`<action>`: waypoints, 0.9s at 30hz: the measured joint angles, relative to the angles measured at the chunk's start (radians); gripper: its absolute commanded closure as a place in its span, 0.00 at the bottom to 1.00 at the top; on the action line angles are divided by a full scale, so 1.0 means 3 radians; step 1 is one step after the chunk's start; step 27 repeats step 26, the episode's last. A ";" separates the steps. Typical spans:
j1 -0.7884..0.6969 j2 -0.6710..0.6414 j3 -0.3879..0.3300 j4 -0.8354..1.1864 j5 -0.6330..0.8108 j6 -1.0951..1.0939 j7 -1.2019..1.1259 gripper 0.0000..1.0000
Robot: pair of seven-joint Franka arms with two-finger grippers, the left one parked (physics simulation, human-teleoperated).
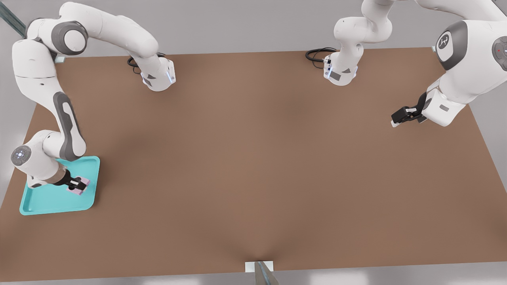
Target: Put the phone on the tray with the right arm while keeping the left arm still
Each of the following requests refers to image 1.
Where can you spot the pale lilac phone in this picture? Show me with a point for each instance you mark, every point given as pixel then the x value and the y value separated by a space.
pixel 80 187

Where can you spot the pale blue-green tray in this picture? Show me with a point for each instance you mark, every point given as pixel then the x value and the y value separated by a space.
pixel 59 198

